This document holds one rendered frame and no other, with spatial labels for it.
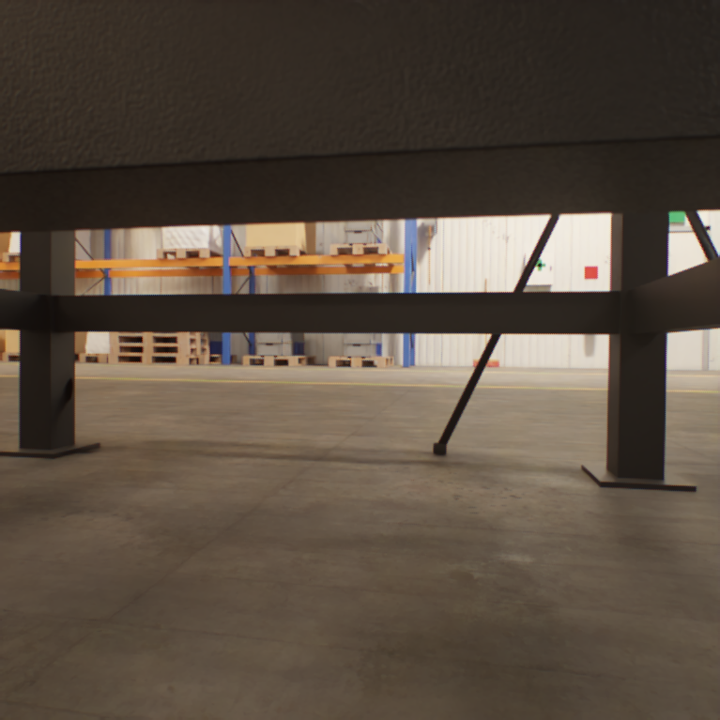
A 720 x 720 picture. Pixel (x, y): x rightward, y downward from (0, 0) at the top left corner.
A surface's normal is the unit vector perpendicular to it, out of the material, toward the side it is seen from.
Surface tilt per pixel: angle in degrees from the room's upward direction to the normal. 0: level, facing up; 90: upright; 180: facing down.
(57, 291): 90
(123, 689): 0
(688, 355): 90
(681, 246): 90
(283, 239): 90
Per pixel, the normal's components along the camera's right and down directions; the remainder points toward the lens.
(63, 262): 0.98, 0.01
